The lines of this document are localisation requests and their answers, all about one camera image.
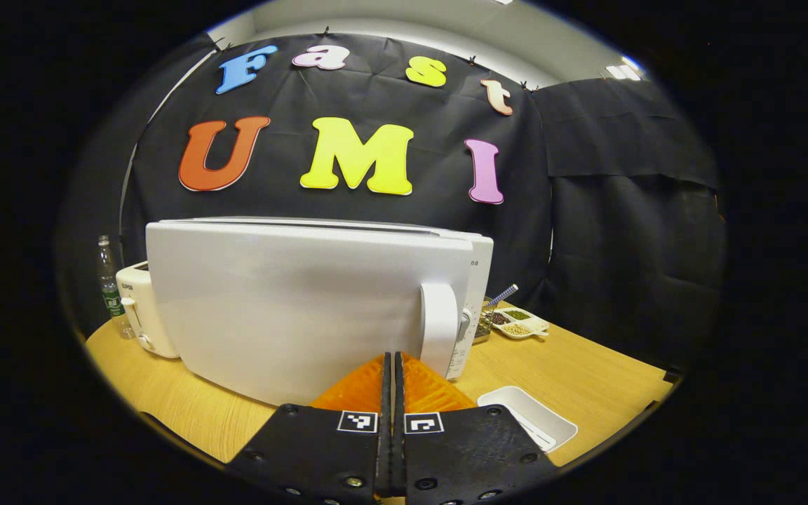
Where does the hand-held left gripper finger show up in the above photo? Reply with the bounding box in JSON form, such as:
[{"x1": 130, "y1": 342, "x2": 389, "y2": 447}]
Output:
[
  {"x1": 225, "y1": 352, "x2": 392, "y2": 504},
  {"x1": 393, "y1": 352, "x2": 560, "y2": 504}
]

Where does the white rectangular tray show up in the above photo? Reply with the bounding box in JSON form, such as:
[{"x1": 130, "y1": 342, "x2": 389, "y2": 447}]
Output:
[{"x1": 478, "y1": 386, "x2": 579, "y2": 453}]

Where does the white microwave oven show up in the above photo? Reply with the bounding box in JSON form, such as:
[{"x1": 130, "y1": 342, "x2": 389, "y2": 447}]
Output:
[{"x1": 146, "y1": 216, "x2": 494, "y2": 408}]

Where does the white divided seed dish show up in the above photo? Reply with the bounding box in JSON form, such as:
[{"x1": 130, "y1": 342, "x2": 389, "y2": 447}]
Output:
[{"x1": 492, "y1": 307, "x2": 551, "y2": 341}]

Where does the striped straw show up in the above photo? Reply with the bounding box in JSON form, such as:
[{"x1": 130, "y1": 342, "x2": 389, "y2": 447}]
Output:
[{"x1": 483, "y1": 283, "x2": 519, "y2": 309}]

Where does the white toaster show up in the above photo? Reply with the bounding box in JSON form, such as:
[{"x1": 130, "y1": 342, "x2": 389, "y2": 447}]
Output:
[{"x1": 116, "y1": 261, "x2": 180, "y2": 359}]

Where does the clear plastic water bottle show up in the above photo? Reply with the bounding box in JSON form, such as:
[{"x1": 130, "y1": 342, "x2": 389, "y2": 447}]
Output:
[{"x1": 97, "y1": 235, "x2": 135, "y2": 340}]

